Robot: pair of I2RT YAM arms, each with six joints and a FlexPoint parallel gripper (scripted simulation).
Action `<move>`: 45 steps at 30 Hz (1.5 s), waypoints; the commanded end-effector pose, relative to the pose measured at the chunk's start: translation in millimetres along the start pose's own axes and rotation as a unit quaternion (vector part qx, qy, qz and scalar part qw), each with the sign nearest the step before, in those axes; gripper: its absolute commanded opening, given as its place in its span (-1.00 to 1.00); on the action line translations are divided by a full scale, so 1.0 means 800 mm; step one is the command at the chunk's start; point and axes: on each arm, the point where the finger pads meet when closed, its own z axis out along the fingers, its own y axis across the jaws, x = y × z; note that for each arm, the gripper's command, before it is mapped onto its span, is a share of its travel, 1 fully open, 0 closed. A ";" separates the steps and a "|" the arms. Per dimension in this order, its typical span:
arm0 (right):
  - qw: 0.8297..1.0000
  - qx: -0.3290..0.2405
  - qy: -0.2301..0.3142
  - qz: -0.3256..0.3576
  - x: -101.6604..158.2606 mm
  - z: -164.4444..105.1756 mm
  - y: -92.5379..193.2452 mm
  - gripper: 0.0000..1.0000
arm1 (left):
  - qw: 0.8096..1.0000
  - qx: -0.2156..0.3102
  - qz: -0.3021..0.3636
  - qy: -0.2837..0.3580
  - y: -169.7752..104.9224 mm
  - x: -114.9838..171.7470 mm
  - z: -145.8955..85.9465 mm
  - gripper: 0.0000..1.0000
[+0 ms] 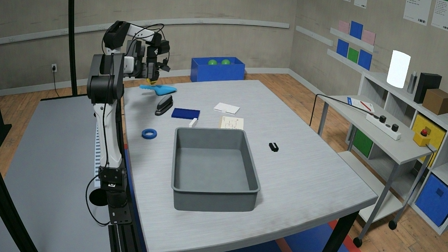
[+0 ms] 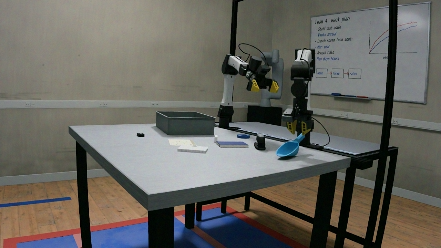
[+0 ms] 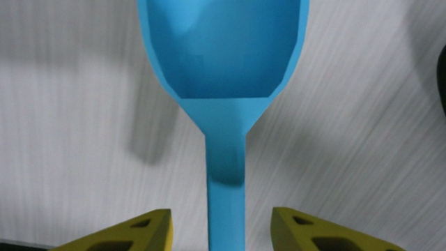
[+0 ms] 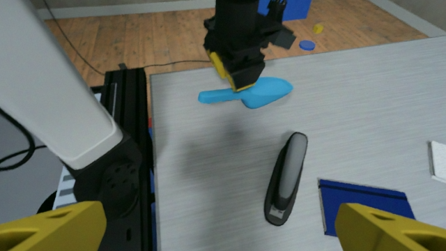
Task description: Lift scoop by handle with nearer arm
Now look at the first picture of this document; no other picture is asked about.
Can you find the blue ring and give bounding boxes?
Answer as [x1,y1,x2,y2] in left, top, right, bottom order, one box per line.
[142,129,157,139]

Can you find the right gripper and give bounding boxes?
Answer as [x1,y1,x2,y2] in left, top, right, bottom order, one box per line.
[123,62,155,78]

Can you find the black vertical metal post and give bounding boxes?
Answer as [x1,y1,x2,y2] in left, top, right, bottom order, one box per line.
[0,0,77,252]

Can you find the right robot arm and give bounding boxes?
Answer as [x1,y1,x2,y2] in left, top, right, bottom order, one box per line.
[87,40,146,225]

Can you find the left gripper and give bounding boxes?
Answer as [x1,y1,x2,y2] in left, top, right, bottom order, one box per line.
[146,57,160,85]

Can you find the blue scoop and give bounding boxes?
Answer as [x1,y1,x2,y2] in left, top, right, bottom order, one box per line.
[140,85,177,96]

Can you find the black and grey stapler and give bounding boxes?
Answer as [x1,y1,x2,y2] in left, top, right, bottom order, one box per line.
[155,94,173,116]

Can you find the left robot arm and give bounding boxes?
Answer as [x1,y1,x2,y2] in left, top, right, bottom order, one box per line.
[104,21,170,123]

